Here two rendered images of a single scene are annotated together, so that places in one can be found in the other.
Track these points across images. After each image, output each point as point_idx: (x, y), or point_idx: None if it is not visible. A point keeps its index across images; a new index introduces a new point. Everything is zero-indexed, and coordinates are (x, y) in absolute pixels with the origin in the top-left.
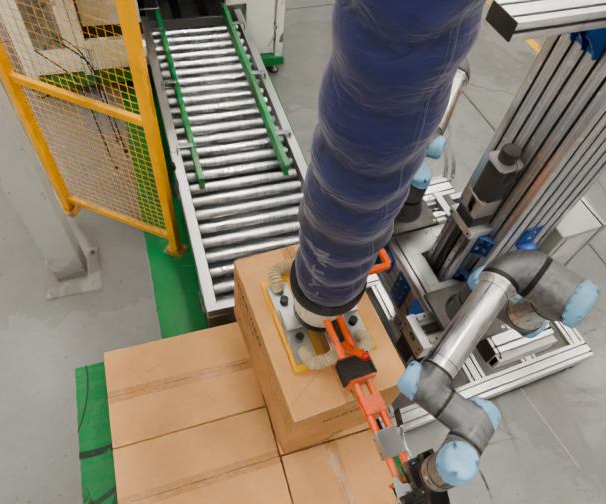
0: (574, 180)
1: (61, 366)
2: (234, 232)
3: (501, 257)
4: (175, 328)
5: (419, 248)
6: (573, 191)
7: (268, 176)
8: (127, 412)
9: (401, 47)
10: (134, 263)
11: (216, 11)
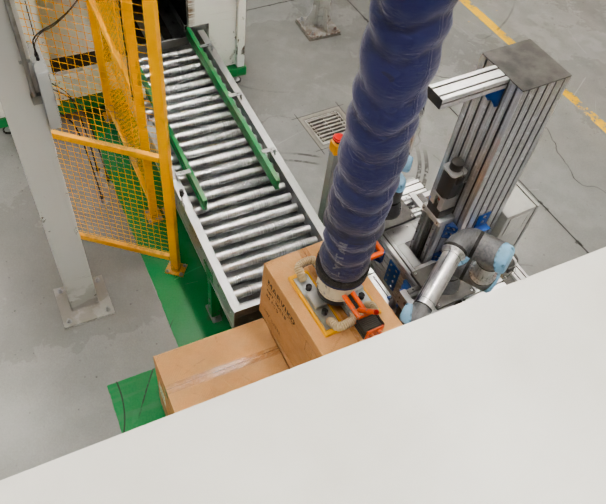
0: (503, 177)
1: (94, 385)
2: (239, 245)
3: (454, 234)
4: (190, 340)
5: (403, 239)
6: (505, 184)
7: (261, 191)
8: (184, 398)
9: (383, 137)
10: (139, 286)
11: (179, 32)
